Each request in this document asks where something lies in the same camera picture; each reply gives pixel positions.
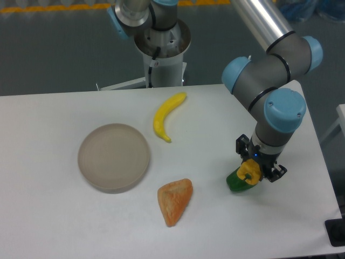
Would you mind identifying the orange toast triangle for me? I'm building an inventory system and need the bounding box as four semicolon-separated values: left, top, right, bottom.
157;179;194;227

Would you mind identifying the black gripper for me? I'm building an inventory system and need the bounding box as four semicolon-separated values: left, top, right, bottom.
236;134;287;182

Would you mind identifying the black device at table edge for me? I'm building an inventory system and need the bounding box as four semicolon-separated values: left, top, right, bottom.
325;219;344;247

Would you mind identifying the yellow pepper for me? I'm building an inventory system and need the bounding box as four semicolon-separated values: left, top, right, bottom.
237;159;262;186

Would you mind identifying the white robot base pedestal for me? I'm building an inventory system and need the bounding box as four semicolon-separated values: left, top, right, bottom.
99;19;191;91

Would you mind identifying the black cable on pedestal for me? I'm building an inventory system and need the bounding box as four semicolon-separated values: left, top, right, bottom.
147;46;162;88

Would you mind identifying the yellow banana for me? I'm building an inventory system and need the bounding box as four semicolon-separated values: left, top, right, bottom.
153;92;187;143

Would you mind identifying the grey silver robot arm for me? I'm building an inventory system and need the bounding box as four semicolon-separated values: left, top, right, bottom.
107;1;323;185

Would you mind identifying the green pepper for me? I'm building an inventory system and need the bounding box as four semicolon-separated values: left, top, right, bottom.
226;167;252;192

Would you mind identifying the beige round plate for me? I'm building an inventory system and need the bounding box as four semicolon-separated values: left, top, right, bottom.
78;124;150;194

